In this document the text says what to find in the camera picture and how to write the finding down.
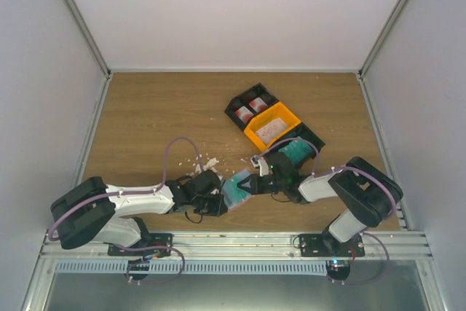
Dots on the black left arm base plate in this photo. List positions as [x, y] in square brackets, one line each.
[143, 247]

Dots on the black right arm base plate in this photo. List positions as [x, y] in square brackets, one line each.
[318, 245]

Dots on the black divided bin left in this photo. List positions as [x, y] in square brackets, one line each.
[256, 91]

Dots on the pink patterned cards in bin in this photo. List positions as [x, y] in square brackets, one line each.
[271, 130]

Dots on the black bin right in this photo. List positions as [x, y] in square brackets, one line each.
[301, 132]

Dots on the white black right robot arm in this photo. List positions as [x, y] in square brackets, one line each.
[369, 196]

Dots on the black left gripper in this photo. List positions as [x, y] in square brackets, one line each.
[218, 209]

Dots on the teal cards stack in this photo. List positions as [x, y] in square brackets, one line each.
[298, 152]

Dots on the grey slotted cable duct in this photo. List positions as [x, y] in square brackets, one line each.
[170, 267]

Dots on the red white cards in bin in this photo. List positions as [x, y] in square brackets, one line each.
[246, 113]

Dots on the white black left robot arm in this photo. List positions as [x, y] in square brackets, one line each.
[95, 211]

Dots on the teal credit card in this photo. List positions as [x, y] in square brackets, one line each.
[236, 191]

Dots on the yellow plastic bin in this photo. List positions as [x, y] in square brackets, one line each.
[279, 110]

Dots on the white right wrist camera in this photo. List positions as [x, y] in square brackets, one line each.
[261, 164]

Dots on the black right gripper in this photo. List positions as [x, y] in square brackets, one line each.
[255, 187]

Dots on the aluminium front rail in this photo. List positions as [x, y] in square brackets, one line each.
[402, 245]

